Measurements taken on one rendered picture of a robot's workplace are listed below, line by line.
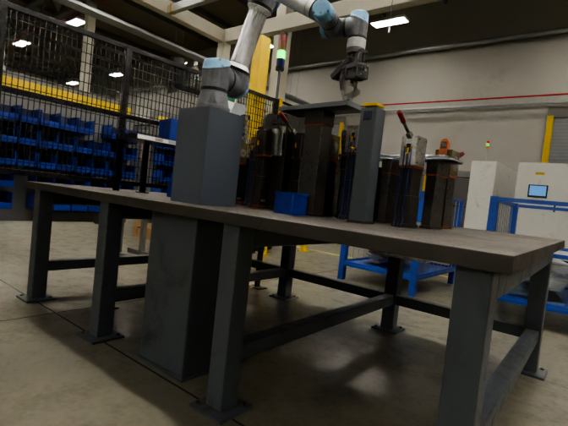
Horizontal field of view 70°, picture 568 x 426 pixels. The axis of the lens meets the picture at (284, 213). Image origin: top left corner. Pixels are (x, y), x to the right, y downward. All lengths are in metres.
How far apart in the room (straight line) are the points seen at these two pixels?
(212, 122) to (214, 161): 0.16
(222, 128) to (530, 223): 8.44
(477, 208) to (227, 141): 8.42
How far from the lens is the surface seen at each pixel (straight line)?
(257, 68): 3.35
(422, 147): 1.71
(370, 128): 1.59
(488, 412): 1.39
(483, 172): 9.85
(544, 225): 9.64
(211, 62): 1.83
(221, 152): 1.73
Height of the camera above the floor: 0.77
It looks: 2 degrees down
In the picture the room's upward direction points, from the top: 6 degrees clockwise
